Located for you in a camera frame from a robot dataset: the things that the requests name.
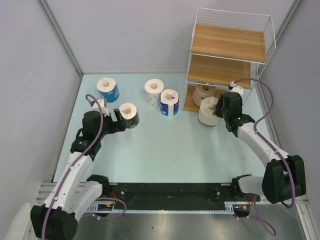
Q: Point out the light blue wrapped paper roll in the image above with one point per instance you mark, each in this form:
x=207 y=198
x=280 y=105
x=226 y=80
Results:
x=108 y=89

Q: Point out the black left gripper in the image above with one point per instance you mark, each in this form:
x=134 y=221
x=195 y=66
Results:
x=115 y=126

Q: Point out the cream paper roll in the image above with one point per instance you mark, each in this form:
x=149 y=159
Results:
x=206 y=112

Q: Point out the blue Tempo wrapped paper roll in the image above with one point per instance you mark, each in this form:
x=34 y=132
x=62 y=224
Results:
x=169 y=102

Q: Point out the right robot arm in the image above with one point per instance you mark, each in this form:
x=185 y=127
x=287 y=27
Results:
x=284 y=175

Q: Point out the white wire wooden shelf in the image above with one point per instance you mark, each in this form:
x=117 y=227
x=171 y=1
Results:
x=227 y=46

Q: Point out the brown paper roll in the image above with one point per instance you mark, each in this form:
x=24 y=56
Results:
x=201 y=92

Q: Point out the floral white paper roll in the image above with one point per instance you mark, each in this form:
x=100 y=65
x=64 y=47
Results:
x=153 y=89

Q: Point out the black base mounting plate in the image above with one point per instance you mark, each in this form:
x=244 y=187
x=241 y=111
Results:
x=177 y=196

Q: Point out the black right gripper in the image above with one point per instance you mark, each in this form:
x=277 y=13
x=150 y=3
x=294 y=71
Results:
x=216 y=111

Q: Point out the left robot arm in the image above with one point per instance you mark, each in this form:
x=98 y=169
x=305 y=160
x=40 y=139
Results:
x=59 y=215

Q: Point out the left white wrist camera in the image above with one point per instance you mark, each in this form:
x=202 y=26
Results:
x=100 y=106

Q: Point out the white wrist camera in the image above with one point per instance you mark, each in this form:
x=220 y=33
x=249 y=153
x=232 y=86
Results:
x=100 y=106
x=234 y=88

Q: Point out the dark green paper roll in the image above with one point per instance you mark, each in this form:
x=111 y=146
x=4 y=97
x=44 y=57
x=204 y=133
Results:
x=130 y=113

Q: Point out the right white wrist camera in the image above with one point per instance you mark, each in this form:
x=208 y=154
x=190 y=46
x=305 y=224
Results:
x=234 y=88

